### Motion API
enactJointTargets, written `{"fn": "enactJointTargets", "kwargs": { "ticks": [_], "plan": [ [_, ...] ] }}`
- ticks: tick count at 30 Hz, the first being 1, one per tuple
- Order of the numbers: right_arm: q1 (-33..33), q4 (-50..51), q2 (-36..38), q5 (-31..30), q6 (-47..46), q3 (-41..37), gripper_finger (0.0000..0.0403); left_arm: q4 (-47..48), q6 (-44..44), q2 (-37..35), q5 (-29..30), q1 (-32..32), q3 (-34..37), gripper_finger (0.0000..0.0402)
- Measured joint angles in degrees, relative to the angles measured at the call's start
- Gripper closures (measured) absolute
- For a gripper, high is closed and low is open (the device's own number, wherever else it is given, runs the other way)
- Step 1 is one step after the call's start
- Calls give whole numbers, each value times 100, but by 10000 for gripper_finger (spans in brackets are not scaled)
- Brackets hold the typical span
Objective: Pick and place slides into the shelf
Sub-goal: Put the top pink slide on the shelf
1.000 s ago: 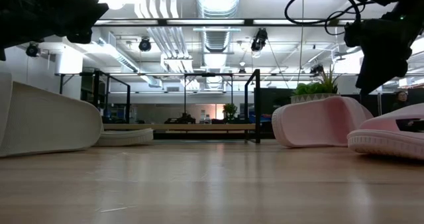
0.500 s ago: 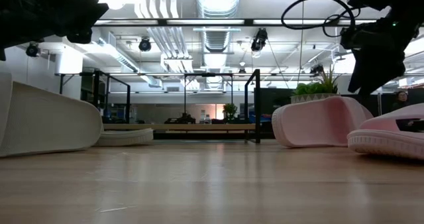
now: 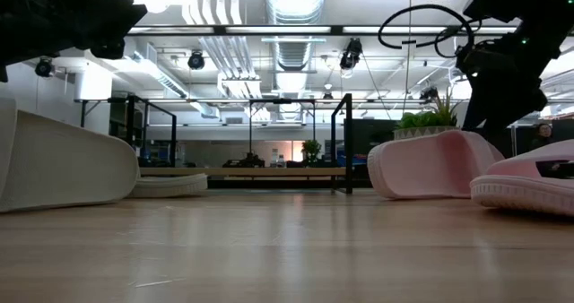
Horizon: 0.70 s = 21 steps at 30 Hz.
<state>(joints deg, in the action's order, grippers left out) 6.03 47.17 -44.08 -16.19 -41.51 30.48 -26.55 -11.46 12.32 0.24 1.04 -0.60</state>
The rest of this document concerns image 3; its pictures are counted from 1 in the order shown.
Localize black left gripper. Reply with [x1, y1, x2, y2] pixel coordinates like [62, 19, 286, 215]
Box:
[0, 0, 148, 82]

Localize small background potted plant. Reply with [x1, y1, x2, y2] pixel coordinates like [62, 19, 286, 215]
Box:
[300, 139, 322, 166]

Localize person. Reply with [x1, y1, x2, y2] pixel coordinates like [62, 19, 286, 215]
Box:
[531, 122, 556, 151]

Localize grey rubber slide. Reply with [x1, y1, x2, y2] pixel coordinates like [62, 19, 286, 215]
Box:
[127, 172, 209, 200]
[0, 97, 140, 213]

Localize green plant in patterned pot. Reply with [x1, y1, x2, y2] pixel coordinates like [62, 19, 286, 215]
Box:
[393, 87, 463, 141]

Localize white ceiling pipes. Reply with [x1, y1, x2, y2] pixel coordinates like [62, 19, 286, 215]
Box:
[182, 0, 264, 99]

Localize black ceiling spotlight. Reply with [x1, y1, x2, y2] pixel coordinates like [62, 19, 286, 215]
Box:
[34, 56, 54, 79]
[187, 50, 206, 71]

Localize black overhead camera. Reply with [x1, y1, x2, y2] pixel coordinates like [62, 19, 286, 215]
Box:
[339, 38, 363, 71]

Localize pink rubber slide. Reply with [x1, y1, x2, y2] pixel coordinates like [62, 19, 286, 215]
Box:
[366, 130, 506, 201]
[469, 139, 574, 218]

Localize black metal wood shoe shelf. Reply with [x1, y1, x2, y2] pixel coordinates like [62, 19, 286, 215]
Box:
[125, 93, 355, 195]

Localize background robot workstation desk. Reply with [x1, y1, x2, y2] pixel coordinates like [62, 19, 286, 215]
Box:
[222, 151, 266, 169]

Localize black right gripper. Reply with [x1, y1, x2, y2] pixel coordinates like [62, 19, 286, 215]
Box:
[456, 37, 561, 157]

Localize silver ventilation duct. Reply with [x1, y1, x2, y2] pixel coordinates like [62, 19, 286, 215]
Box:
[264, 0, 327, 71]

